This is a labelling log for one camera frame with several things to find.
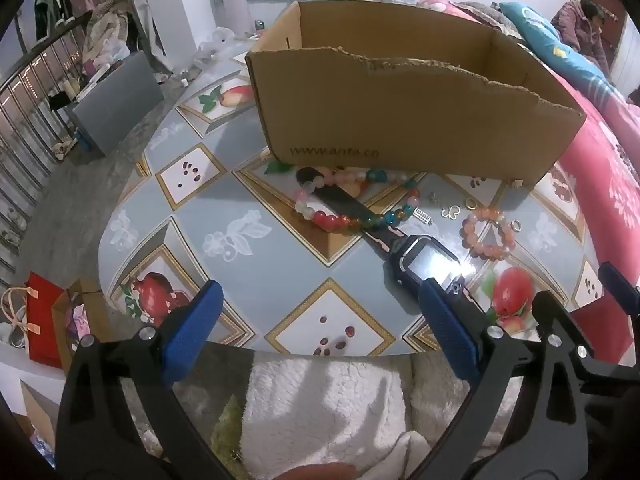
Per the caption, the small cardboard carton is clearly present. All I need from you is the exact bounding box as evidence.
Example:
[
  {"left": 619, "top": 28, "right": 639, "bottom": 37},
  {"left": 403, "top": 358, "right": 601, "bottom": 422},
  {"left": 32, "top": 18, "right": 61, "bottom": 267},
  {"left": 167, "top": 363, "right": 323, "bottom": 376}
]
[{"left": 20, "top": 380, "right": 58, "bottom": 451}]

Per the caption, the pink bead bracelet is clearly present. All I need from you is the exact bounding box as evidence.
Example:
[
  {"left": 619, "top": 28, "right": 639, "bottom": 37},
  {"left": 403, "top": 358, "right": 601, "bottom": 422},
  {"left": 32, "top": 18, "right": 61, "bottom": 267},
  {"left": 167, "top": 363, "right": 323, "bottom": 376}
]
[{"left": 461, "top": 207, "right": 517, "bottom": 261}]

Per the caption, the white plastic bag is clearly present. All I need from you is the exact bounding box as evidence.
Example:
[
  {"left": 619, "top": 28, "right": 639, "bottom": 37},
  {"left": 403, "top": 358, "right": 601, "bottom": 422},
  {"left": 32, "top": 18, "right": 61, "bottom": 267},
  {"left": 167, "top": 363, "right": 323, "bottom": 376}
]
[{"left": 197, "top": 27, "right": 236, "bottom": 61}]

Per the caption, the pile of light clothes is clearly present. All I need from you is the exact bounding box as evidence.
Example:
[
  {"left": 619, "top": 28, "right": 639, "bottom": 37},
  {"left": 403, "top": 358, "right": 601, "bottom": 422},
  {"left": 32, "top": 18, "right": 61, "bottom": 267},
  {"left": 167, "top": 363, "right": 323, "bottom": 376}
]
[{"left": 82, "top": 2, "right": 151, "bottom": 68}]

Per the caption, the metal stair railing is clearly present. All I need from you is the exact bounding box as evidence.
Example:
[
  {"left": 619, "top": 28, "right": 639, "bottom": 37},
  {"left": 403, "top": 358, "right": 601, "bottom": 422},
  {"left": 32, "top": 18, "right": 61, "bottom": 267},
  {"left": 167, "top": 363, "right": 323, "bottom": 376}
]
[{"left": 0, "top": 17, "right": 91, "bottom": 261}]

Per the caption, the white bag with tan handles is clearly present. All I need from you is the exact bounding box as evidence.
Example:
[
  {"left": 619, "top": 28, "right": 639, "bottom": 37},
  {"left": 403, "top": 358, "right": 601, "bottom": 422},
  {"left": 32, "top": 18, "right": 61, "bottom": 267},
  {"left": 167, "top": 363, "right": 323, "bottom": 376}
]
[{"left": 0, "top": 286, "right": 41, "bottom": 348}]

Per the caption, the pink floral quilt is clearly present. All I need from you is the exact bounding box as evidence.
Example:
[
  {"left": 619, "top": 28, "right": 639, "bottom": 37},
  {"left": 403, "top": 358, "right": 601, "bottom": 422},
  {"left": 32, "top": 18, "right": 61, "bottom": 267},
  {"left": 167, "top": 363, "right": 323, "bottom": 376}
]
[{"left": 420, "top": 0, "right": 640, "bottom": 366}]

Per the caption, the grey fur blanket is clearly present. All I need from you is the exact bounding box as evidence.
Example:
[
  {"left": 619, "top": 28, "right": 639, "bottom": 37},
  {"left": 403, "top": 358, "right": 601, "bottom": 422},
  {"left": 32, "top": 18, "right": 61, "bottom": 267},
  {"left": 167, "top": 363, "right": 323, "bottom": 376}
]
[{"left": 450, "top": 0, "right": 521, "bottom": 36}]

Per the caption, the white fleece blanket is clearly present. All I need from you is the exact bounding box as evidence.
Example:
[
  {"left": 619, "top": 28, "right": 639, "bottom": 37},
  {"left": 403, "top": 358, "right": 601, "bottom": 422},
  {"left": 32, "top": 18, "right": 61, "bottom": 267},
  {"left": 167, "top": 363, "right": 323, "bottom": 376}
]
[{"left": 240, "top": 355, "right": 481, "bottom": 480}]

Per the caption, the dark hanging jacket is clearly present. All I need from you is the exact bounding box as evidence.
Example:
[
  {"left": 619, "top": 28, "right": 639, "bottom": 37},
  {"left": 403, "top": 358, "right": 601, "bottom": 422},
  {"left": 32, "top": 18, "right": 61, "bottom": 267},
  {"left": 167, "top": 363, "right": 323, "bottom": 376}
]
[{"left": 34, "top": 0, "right": 76, "bottom": 41}]

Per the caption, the beige shoe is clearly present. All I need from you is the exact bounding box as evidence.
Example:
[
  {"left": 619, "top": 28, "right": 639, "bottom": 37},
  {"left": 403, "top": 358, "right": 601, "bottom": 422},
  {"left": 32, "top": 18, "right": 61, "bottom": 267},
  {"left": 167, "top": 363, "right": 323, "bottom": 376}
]
[{"left": 52, "top": 135, "right": 81, "bottom": 161}]

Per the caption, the brown cardboard box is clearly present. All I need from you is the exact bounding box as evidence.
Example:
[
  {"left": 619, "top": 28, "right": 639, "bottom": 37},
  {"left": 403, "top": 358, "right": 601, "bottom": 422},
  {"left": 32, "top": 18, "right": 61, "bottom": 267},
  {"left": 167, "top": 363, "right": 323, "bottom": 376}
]
[{"left": 245, "top": 0, "right": 587, "bottom": 191}]

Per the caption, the black smart watch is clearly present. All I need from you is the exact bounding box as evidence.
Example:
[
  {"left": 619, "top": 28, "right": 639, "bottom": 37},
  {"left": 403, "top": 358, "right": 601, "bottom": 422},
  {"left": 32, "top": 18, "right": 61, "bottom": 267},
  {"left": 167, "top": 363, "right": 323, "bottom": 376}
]
[{"left": 296, "top": 167, "right": 466, "bottom": 293}]

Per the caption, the multicolour bead bracelet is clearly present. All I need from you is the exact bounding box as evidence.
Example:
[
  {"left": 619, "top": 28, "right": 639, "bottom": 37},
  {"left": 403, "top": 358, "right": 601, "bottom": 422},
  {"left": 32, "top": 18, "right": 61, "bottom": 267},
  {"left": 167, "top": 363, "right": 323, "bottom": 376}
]
[{"left": 292, "top": 167, "right": 422, "bottom": 233}]

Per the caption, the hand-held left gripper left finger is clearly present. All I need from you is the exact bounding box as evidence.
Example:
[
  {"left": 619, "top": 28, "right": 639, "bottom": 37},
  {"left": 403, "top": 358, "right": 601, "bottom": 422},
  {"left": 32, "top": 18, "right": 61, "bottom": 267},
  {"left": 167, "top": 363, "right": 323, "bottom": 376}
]
[{"left": 56, "top": 279, "right": 236, "bottom": 480}]

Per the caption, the brown paper bag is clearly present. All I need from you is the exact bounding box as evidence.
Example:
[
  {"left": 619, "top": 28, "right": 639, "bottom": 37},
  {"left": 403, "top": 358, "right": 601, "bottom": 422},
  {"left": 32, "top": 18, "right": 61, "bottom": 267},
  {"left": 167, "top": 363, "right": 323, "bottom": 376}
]
[{"left": 52, "top": 280, "right": 108, "bottom": 376}]

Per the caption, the red paper bag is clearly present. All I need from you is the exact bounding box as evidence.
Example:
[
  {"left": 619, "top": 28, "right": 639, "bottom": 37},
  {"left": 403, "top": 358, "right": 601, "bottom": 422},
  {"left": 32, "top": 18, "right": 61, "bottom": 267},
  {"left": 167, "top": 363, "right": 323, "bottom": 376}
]
[{"left": 25, "top": 272, "right": 66, "bottom": 368}]

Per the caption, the grey board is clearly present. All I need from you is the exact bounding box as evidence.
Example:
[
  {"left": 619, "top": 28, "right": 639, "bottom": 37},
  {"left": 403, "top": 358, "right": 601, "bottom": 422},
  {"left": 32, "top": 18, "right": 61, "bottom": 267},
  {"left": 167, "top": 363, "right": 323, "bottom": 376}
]
[{"left": 70, "top": 50, "right": 165, "bottom": 156}]

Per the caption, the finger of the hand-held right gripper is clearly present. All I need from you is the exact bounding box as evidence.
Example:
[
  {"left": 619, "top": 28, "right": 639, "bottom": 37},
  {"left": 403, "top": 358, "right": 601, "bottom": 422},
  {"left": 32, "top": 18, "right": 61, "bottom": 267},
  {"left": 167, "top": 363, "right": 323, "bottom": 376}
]
[
  {"left": 598, "top": 261, "right": 640, "bottom": 318},
  {"left": 531, "top": 290, "right": 640, "bottom": 397}
]

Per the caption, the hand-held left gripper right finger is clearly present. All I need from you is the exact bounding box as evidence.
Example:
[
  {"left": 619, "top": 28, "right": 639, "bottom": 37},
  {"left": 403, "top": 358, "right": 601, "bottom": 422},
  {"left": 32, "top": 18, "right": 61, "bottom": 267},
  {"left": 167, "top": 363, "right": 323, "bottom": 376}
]
[{"left": 419, "top": 279, "right": 590, "bottom": 480}]

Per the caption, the blue printed pillow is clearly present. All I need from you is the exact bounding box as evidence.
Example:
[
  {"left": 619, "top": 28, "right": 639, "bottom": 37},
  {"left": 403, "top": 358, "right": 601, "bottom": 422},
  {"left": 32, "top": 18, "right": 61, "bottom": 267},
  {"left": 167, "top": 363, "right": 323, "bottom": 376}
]
[{"left": 500, "top": 1, "right": 621, "bottom": 96}]

